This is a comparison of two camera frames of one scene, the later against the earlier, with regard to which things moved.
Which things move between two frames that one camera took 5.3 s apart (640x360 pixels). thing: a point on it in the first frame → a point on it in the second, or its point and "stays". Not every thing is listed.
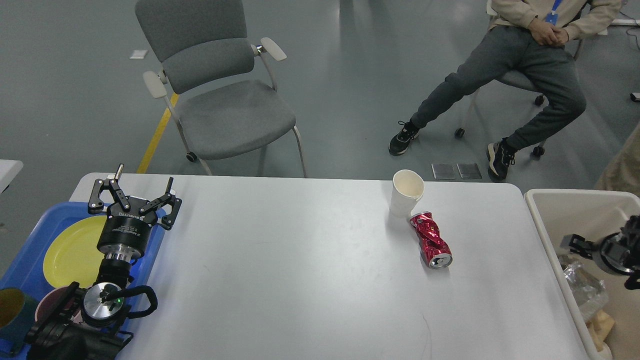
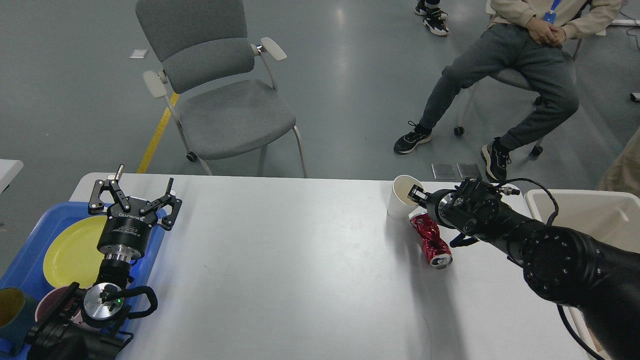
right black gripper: x=620 y=251 → x=444 y=206
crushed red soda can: x=435 y=251 stays
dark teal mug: x=18 y=312 stays
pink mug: x=50 y=304 stays
